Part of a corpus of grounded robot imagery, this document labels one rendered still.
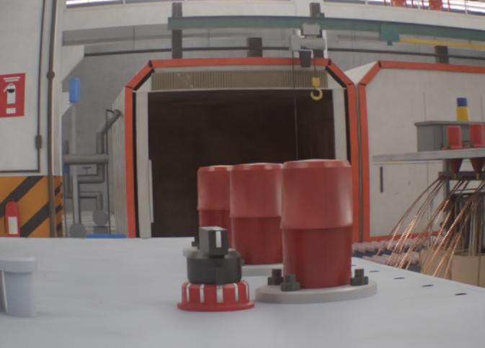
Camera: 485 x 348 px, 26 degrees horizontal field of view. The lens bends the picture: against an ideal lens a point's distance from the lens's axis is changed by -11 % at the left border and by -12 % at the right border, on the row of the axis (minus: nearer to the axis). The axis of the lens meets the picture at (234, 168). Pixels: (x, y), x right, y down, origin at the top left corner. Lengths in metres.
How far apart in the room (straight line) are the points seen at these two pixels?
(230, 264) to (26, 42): 10.75
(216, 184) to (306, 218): 0.66
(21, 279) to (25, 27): 10.84
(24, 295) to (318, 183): 0.32
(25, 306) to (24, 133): 10.72
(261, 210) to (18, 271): 0.53
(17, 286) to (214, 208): 0.82
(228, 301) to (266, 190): 0.40
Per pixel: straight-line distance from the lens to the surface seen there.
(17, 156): 11.66
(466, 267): 3.99
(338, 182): 1.09
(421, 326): 0.85
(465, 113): 4.79
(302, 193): 1.09
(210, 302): 1.03
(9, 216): 11.52
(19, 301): 0.96
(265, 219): 1.41
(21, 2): 11.82
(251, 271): 1.39
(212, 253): 1.02
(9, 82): 11.71
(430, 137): 4.25
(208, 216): 1.74
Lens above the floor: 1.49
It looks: level
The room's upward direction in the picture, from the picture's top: 2 degrees counter-clockwise
